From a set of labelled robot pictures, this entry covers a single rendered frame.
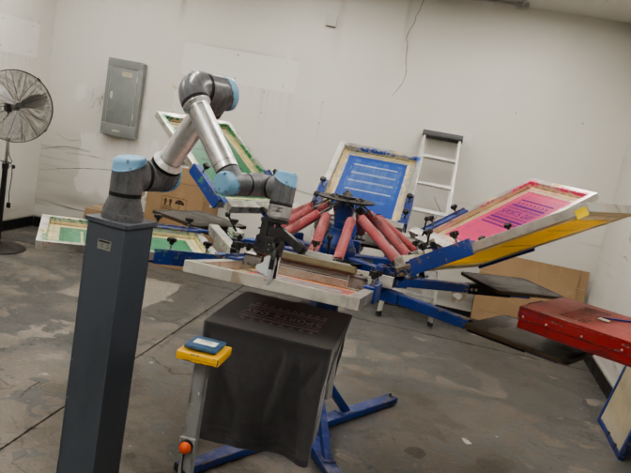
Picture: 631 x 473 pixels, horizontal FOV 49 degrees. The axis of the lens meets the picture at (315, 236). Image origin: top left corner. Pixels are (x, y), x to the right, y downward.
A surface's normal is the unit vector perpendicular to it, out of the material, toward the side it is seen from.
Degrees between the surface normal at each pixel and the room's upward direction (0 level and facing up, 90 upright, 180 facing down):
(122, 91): 90
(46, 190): 90
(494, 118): 90
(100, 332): 90
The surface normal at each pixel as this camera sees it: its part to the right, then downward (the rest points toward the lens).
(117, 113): -0.19, 0.13
